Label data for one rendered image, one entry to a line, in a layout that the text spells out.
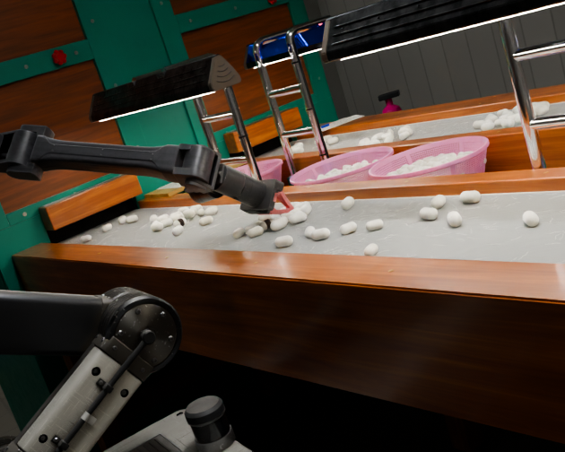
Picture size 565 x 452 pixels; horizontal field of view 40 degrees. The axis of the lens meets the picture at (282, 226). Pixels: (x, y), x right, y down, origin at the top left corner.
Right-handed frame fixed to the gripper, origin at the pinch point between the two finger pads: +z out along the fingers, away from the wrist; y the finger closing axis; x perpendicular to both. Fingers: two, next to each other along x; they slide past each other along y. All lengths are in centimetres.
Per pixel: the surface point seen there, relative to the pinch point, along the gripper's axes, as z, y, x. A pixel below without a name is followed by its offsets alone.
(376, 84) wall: 222, 235, -172
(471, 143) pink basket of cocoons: 30.5, -19.2, -26.0
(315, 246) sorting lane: -10.4, -23.9, 11.3
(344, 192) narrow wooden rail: 6.8, -8.4, -6.0
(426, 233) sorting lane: -5.9, -45.0, 7.3
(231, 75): -18.3, 7.8, -24.1
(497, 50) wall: 204, 125, -167
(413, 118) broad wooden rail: 59, 29, -50
